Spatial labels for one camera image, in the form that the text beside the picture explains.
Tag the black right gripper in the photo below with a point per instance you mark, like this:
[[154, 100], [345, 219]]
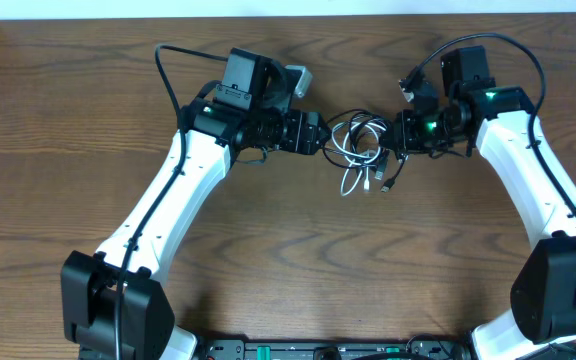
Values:
[[402, 125]]

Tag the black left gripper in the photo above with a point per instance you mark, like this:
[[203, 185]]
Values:
[[306, 131]]

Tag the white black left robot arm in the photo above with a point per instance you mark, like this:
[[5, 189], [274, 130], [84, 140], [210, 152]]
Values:
[[113, 301]]

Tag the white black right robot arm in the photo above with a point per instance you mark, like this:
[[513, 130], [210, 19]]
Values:
[[501, 124]]

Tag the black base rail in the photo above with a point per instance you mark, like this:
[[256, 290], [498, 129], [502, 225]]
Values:
[[420, 346]]

